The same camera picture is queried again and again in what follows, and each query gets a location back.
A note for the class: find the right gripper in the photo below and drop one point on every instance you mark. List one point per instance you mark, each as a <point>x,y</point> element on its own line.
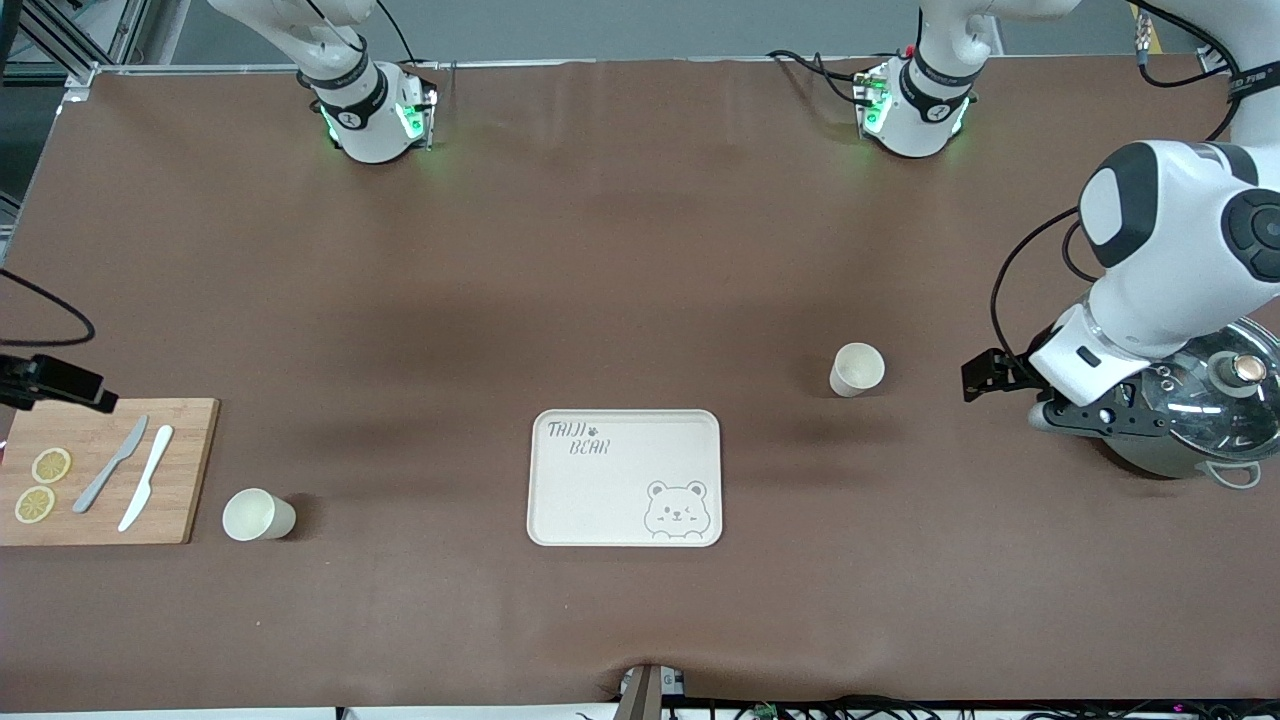
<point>45,380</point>

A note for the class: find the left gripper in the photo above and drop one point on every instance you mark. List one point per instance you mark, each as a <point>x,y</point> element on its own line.
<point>992,372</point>

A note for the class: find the white plastic cup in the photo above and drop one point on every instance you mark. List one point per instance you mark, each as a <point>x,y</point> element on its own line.
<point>855,368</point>
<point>255,516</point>

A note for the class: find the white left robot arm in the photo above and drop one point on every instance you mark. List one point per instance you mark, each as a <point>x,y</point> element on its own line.
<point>1170,240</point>

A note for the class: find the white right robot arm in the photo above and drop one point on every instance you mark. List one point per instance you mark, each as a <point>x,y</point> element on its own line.
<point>368,125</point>

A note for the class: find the grey plastic knife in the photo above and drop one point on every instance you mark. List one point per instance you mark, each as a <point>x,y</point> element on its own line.
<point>110,465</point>

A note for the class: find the yellow lemon slice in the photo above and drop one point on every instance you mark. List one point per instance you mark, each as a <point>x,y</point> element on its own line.
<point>35,504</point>
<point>51,465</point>

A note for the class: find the white plastic knife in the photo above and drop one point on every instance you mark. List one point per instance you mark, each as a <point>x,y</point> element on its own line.
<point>148,480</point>

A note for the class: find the bamboo cutting board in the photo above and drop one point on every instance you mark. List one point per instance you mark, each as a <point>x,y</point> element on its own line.
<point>185,470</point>

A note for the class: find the glass pot lid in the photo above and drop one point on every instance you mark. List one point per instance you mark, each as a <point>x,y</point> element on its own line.
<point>1215,410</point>

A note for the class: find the cream bear print tray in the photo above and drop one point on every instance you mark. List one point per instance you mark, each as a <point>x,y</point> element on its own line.
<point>600,490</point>

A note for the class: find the grey table edge bracket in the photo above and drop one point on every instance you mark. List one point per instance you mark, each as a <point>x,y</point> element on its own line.
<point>650,692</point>

